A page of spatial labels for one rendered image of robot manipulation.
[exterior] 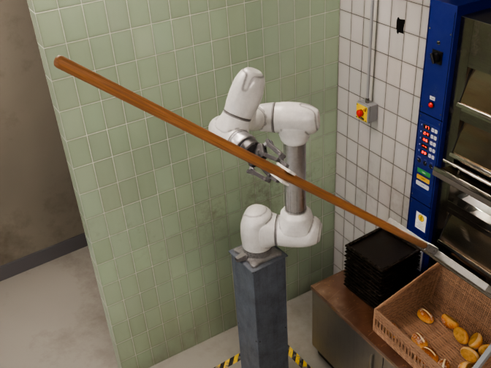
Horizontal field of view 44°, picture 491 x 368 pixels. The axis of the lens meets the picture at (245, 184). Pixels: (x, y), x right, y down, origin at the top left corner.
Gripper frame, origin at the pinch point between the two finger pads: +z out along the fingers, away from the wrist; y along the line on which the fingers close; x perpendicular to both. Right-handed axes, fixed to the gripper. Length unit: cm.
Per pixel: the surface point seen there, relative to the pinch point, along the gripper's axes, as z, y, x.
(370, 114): -88, -40, -123
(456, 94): -37, -64, -107
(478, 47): -29, -83, -91
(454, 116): -37, -56, -115
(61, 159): -271, 96, -69
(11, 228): -269, 157, -60
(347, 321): -43, 61, -143
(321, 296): -66, 60, -143
